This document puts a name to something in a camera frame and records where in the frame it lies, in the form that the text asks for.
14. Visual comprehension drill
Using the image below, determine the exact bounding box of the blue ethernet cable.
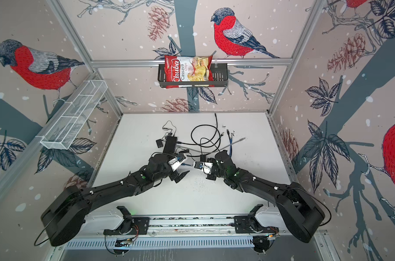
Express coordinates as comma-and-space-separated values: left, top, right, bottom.
181, 129, 235, 167

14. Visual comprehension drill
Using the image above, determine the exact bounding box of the black network switch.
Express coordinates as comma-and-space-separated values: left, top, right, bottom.
163, 136, 177, 154

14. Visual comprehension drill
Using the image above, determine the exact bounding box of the black ethernet cable loop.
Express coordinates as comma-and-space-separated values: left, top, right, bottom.
176, 123, 223, 147

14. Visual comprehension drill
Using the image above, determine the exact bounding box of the thin black power cord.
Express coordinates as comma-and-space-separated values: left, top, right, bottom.
161, 120, 177, 138

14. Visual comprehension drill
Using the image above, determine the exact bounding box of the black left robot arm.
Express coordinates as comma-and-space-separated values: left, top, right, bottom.
41, 153, 187, 246

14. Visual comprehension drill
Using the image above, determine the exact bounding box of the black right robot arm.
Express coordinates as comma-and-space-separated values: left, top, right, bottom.
196, 150, 326, 243

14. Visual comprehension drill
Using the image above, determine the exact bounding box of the black power adapter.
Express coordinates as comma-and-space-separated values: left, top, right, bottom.
156, 139, 165, 149

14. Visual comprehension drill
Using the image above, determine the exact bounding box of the red cassava chips bag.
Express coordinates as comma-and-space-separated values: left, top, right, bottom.
164, 55, 213, 84

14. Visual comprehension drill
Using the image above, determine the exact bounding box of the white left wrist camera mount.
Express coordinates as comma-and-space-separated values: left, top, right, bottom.
168, 156, 187, 171

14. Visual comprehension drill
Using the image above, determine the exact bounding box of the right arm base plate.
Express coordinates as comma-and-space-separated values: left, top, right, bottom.
230, 204, 279, 235

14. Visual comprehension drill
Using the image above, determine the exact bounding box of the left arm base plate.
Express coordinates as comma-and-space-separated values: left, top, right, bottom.
103, 206, 150, 236

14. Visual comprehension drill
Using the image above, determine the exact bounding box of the aluminium front rail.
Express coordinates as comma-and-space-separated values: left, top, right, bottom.
55, 212, 327, 250

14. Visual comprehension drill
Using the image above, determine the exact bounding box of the black wire wall basket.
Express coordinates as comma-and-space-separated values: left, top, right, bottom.
157, 64, 229, 89

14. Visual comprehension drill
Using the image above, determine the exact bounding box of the white mesh wall shelf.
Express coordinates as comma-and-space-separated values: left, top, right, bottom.
40, 79, 108, 150

